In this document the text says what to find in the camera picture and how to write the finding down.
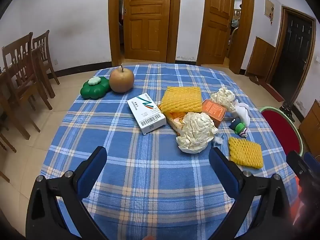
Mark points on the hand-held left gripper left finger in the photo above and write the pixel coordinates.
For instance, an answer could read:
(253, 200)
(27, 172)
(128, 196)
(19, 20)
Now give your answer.
(92, 170)

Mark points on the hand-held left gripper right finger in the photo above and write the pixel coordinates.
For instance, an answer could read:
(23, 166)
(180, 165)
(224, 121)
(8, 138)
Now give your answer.
(222, 170)

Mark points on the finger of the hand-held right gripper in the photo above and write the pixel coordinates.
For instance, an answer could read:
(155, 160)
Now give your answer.
(313, 161)
(298, 166)

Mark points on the red and green bin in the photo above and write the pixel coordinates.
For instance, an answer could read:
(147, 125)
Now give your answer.
(280, 127)

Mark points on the large white paper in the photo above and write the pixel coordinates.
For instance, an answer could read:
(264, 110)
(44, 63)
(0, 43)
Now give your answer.
(197, 132)

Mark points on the orange snack packet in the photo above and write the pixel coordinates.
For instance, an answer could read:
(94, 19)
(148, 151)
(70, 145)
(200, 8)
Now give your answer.
(175, 122)

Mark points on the small white paper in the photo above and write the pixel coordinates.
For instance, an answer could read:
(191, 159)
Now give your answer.
(223, 97)

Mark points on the large yellow foam net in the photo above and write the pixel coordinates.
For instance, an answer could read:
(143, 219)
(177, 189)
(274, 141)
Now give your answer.
(180, 100)

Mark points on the small yellow foam net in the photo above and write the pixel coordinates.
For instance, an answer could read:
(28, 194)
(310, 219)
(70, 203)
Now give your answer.
(246, 152)

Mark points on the small clear plastic wrapper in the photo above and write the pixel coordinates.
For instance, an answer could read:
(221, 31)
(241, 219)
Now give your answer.
(219, 140)

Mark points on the wooden sideboard cabinet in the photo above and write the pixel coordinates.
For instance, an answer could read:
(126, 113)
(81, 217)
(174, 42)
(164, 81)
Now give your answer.
(311, 125)

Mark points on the green frog toy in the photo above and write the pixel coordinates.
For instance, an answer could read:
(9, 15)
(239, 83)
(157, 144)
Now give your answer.
(240, 128)

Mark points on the black sneaker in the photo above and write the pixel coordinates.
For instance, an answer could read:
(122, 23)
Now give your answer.
(287, 105)
(287, 115)

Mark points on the blue plaid tablecloth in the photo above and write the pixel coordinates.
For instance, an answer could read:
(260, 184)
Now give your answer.
(150, 180)

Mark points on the orange carton box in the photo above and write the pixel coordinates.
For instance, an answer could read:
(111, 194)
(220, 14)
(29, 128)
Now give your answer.
(215, 111)

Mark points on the white medicine box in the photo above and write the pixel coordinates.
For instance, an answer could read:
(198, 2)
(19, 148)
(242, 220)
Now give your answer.
(147, 115)

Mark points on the green clover-shaped box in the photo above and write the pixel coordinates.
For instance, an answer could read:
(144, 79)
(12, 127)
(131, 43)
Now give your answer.
(95, 90)

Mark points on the red door mat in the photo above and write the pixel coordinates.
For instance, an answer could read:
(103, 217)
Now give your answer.
(272, 88)

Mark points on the brown apple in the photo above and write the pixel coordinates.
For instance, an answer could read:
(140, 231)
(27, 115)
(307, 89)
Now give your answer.
(121, 80)

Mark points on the brown slippers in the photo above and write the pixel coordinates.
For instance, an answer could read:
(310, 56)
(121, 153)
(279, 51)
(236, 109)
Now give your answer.
(254, 79)

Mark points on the dark entrance door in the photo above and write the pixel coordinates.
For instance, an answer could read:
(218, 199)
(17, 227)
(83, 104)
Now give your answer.
(292, 55)

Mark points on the wooden chair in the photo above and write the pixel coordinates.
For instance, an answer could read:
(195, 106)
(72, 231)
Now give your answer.
(43, 47)
(22, 62)

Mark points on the wooden panel door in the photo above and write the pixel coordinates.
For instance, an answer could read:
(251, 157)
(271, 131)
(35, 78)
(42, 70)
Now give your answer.
(147, 20)
(216, 22)

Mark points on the low wooden wall cabinet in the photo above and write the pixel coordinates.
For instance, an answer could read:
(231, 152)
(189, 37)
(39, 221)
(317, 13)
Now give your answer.
(260, 57)

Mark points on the brown entrance door frame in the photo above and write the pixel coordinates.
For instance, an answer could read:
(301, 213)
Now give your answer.
(276, 45)

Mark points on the wooden door frame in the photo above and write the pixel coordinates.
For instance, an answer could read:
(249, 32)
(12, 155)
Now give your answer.
(114, 17)
(246, 25)

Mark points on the framed wall notice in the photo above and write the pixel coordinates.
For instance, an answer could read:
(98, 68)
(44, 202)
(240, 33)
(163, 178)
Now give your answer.
(269, 8)

